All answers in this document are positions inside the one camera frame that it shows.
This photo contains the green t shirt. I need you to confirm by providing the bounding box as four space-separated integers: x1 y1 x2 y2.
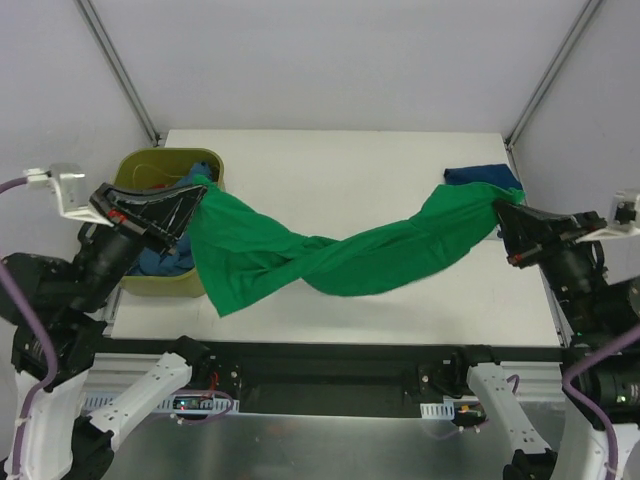
188 175 525 317

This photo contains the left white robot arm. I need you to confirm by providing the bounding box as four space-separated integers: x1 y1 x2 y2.
1 184 214 479

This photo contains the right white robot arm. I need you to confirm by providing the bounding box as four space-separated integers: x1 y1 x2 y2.
450 201 639 479

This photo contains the olive green plastic bin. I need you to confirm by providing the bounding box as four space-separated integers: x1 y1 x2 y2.
114 148 224 298

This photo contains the folded navy printed t shirt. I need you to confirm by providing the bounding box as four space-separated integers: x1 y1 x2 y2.
443 164 523 190

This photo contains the teal blue t shirt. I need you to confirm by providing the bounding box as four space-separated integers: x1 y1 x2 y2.
128 162 220 277

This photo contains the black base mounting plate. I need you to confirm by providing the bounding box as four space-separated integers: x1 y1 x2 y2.
167 336 499 418

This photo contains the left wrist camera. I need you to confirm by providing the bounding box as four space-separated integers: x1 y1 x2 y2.
23 163 110 225

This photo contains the aluminium extrusion rail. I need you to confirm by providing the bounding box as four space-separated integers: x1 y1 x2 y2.
84 353 563 403

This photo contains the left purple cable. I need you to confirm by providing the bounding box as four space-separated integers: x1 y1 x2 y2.
0 175 239 480

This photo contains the left slotted cable duct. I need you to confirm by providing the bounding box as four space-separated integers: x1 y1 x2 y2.
81 393 230 415

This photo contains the slotted cable duct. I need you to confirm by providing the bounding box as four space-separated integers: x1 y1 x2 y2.
81 393 230 415
420 401 456 421

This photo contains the right frame post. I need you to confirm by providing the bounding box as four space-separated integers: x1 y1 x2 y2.
504 0 606 152

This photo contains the frame post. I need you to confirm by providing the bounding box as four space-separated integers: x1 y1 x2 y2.
74 0 162 147
504 0 606 152

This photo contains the right slotted cable duct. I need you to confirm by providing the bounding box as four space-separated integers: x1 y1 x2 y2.
420 401 456 421

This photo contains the left frame post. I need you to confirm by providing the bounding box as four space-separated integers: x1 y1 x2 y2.
74 0 162 147

